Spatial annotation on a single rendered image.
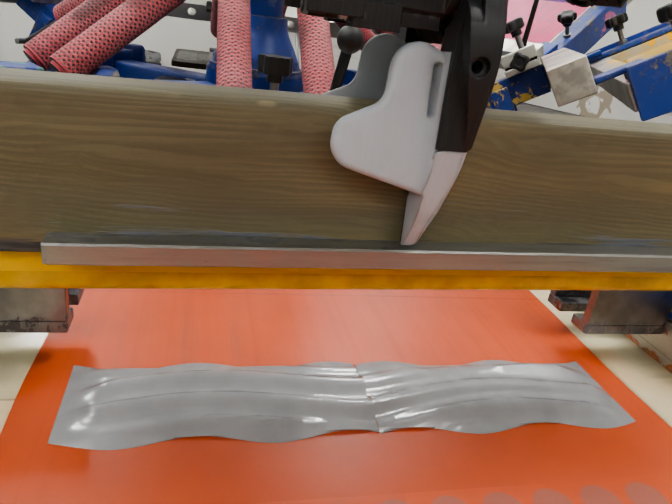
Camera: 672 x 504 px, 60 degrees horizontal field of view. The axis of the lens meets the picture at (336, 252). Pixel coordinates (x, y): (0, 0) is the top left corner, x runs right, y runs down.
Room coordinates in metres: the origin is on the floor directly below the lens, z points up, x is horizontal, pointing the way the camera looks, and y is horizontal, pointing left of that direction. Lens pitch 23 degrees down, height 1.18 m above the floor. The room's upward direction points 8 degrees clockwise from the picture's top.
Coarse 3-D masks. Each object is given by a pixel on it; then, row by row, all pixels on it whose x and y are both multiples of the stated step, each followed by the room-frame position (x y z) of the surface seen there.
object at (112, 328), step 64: (128, 320) 0.36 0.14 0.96; (192, 320) 0.37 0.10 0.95; (256, 320) 0.38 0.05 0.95; (320, 320) 0.40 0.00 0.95; (64, 384) 0.28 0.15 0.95; (0, 448) 0.22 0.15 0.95; (64, 448) 0.23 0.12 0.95; (128, 448) 0.23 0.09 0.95; (192, 448) 0.24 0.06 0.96; (256, 448) 0.25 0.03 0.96; (320, 448) 0.25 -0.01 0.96; (384, 448) 0.26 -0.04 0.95
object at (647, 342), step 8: (664, 328) 0.41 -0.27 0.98; (632, 336) 0.44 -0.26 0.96; (640, 336) 0.43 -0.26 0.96; (648, 336) 0.42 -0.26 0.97; (656, 336) 0.42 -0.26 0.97; (664, 336) 0.41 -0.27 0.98; (640, 344) 0.43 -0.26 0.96; (648, 344) 0.42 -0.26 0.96; (656, 344) 0.41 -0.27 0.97; (664, 344) 0.41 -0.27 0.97; (648, 352) 0.42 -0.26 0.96; (656, 352) 0.41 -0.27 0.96; (664, 352) 0.40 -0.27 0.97; (656, 360) 0.41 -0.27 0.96; (664, 360) 0.40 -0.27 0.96
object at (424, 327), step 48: (384, 336) 0.39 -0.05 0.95; (432, 336) 0.40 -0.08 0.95; (480, 336) 0.41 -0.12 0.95; (528, 336) 0.42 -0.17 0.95; (624, 384) 0.37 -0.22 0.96; (432, 432) 0.28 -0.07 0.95; (528, 432) 0.29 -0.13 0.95; (576, 432) 0.30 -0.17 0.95; (624, 432) 0.31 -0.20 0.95; (432, 480) 0.24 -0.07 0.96; (480, 480) 0.25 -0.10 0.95; (528, 480) 0.25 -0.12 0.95; (576, 480) 0.26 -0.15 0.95
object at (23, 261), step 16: (0, 256) 0.23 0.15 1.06; (16, 256) 0.24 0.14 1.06; (32, 256) 0.24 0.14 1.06; (192, 272) 0.26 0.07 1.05; (208, 272) 0.26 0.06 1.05; (224, 272) 0.26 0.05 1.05; (240, 272) 0.26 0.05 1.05; (256, 272) 0.26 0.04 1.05; (272, 272) 0.27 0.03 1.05; (288, 272) 0.27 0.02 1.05; (304, 272) 0.27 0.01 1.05; (320, 272) 0.27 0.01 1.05; (336, 272) 0.27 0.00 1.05; (352, 272) 0.28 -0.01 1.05; (368, 272) 0.28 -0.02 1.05; (384, 272) 0.28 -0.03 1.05; (400, 272) 0.28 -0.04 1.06; (416, 272) 0.29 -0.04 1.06; (432, 272) 0.29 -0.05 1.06; (448, 272) 0.29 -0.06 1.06; (464, 272) 0.29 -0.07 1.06; (480, 272) 0.30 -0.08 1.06; (496, 272) 0.30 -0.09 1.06; (512, 272) 0.30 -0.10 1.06; (528, 272) 0.30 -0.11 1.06; (544, 272) 0.31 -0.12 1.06; (560, 272) 0.31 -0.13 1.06; (576, 272) 0.31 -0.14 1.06; (592, 272) 0.32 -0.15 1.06; (608, 272) 0.32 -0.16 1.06; (624, 272) 0.32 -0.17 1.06; (640, 272) 0.32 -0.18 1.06; (656, 272) 0.33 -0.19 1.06
